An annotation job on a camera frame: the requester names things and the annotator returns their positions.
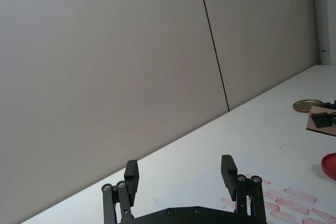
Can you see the white paper with red prints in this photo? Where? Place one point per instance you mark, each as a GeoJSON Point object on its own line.
{"type": "Point", "coordinates": [194, 182]}

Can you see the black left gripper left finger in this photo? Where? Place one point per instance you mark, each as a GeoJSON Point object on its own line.
{"type": "Point", "coordinates": [130, 182]}

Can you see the small black tool part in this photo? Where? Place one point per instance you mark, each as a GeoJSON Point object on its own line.
{"type": "Point", "coordinates": [331, 104]}

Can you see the black block stamp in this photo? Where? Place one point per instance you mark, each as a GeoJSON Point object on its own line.
{"type": "Point", "coordinates": [320, 120]}

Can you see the round red lid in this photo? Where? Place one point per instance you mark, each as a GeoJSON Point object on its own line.
{"type": "Point", "coordinates": [330, 166]}

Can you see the flat brown cardboard piece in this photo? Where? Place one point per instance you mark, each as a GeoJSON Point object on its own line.
{"type": "Point", "coordinates": [319, 129]}

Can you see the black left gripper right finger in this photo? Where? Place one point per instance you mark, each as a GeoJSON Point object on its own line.
{"type": "Point", "coordinates": [229, 179]}

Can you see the round gold metal lid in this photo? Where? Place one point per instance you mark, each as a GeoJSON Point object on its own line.
{"type": "Point", "coordinates": [307, 105]}

